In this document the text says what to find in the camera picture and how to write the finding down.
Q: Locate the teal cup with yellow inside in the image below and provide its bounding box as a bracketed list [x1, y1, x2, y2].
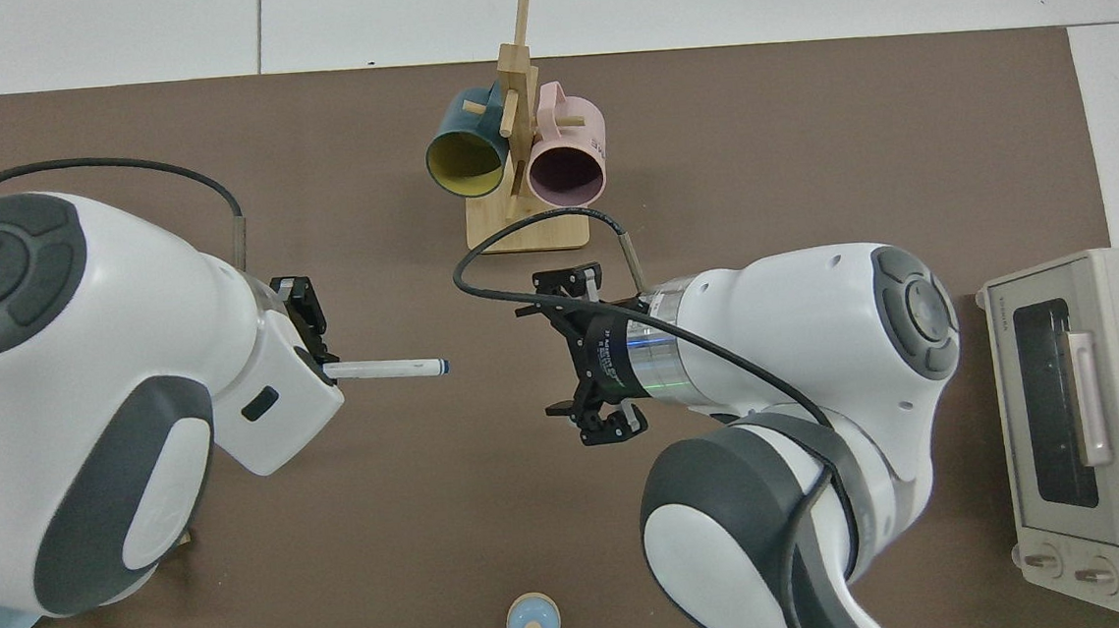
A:
[420, 84, 516, 201]

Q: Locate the wooden cup stand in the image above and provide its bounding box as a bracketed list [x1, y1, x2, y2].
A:
[450, 0, 591, 257]

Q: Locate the white marker with blue cap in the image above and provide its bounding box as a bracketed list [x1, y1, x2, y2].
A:
[324, 354, 452, 386]

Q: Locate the small blue round bell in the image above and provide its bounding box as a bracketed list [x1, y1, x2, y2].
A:
[504, 591, 562, 628]

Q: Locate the brown table cloth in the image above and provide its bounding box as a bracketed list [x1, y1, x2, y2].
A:
[0, 17, 1119, 628]

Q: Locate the pink cup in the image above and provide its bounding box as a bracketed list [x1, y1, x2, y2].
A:
[520, 78, 611, 211]

